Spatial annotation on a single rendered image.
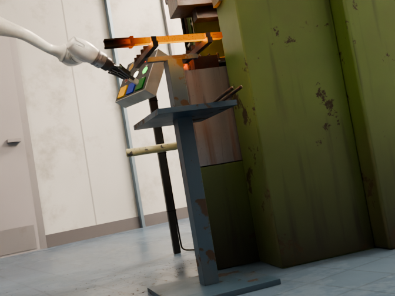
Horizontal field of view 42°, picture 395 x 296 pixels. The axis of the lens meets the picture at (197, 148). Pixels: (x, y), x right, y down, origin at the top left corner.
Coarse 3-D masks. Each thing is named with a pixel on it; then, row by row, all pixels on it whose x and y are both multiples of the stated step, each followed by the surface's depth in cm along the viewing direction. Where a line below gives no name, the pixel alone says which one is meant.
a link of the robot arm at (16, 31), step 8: (0, 16) 252; (0, 24) 249; (8, 24) 252; (0, 32) 251; (8, 32) 253; (16, 32) 255; (24, 32) 258; (32, 32) 264; (24, 40) 261; (32, 40) 264; (40, 40) 270; (40, 48) 274; (48, 48) 278; (56, 48) 282; (64, 48) 284; (56, 56) 285; (64, 56) 284; (64, 64) 293; (72, 64) 288
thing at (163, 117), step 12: (168, 108) 179; (180, 108) 181; (192, 108) 182; (204, 108) 184; (216, 108) 188; (228, 108) 194; (144, 120) 197; (156, 120) 195; (168, 120) 201; (192, 120) 216
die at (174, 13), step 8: (168, 0) 271; (176, 0) 255; (184, 0) 256; (192, 0) 257; (200, 0) 258; (208, 0) 259; (168, 8) 274; (176, 8) 258; (184, 8) 260; (192, 8) 262; (176, 16) 271; (184, 16) 273; (192, 16) 276
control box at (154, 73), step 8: (152, 56) 303; (128, 64) 327; (144, 64) 307; (152, 64) 298; (160, 64) 301; (152, 72) 297; (160, 72) 300; (128, 80) 316; (152, 80) 296; (144, 88) 292; (152, 88) 295; (128, 96) 306; (136, 96) 303; (144, 96) 300; (152, 96) 297; (120, 104) 318; (128, 104) 315
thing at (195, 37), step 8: (216, 32) 196; (104, 40) 182; (112, 40) 183; (120, 40) 184; (128, 40) 185; (136, 40) 185; (144, 40) 186; (160, 40) 188; (168, 40) 189; (176, 40) 190; (184, 40) 191; (192, 40) 193; (200, 40) 195; (104, 48) 184; (112, 48) 184
